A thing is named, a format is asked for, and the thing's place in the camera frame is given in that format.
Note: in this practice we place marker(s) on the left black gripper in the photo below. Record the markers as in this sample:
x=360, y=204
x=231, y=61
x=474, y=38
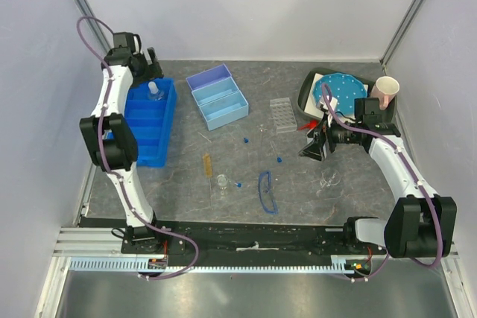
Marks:
x=153, y=69

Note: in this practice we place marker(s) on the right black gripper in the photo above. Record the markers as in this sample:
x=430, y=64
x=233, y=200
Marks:
x=314, y=150

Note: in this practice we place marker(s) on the red cap wash bottle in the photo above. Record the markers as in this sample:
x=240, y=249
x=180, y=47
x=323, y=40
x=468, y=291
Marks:
x=308, y=126

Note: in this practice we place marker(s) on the clear flask white cap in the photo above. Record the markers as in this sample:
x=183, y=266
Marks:
x=154, y=92

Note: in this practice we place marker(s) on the small glass beaker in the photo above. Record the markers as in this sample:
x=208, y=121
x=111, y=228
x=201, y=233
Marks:
x=222, y=183

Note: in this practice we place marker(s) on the glass funnel dish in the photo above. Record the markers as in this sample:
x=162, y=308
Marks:
x=329, y=184

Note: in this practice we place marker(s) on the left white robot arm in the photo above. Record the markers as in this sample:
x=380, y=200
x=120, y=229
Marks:
x=109, y=140

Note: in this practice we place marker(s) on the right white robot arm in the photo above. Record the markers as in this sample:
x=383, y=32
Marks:
x=422, y=222

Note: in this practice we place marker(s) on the blue compartment bin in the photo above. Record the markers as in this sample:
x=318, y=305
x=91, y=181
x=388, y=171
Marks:
x=150, y=121

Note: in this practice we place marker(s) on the white paper sheet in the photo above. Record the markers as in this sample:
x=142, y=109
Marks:
x=345, y=89

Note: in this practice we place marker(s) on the right blue cap tube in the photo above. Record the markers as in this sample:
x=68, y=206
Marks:
x=276, y=153

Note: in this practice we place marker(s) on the clear test tube rack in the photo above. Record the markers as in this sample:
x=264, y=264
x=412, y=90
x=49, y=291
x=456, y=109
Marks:
x=283, y=115

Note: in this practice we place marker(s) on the glass stirring pipette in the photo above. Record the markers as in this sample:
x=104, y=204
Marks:
x=260, y=151

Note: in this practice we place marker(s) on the dark grey tray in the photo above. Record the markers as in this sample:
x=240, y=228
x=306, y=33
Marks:
x=305, y=103

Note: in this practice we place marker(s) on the teal dotted plate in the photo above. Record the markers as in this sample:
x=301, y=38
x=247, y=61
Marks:
x=344, y=87

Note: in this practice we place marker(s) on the purple plastic box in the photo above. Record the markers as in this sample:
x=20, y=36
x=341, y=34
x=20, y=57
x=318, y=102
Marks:
x=208, y=77

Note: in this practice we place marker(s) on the upper blue cap tube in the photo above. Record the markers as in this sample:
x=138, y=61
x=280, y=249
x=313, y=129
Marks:
x=242, y=133

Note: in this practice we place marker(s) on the light blue box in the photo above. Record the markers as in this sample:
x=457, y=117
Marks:
x=214, y=91
x=225, y=110

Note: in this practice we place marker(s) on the blue safety glasses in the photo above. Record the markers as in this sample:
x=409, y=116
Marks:
x=266, y=196

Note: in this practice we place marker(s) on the pink paper cup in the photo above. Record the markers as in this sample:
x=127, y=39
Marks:
x=385, y=89

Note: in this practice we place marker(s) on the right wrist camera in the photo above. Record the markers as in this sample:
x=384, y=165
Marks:
x=324, y=106

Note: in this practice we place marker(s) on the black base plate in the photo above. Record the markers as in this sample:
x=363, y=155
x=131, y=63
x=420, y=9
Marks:
x=244, y=243

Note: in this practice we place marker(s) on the light blue cable duct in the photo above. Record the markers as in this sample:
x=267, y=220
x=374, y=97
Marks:
x=152, y=266

